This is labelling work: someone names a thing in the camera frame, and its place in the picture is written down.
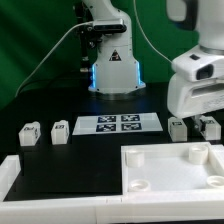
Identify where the white cable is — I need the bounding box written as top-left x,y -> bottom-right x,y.
132,0 -> 174,64
14,21 -> 95,98

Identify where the white left obstacle wall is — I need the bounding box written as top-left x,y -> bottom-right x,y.
0,155 -> 21,202

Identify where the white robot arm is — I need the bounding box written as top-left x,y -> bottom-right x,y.
82,0 -> 224,118

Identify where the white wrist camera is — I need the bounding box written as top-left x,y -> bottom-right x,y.
172,46 -> 224,82

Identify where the white marker sheet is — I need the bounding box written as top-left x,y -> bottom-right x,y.
73,113 -> 163,135

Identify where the white cable right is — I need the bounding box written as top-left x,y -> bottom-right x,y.
132,0 -> 174,64

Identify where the white obstacle wall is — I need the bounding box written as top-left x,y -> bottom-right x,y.
0,189 -> 224,224
0,155 -> 21,202

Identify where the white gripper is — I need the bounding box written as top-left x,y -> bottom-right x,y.
167,74 -> 224,132

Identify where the black camera on stand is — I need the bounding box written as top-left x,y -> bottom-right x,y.
87,18 -> 126,34

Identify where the white square table top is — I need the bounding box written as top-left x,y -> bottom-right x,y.
121,142 -> 224,194

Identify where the white front obstacle wall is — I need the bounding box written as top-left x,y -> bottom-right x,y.
0,189 -> 224,224

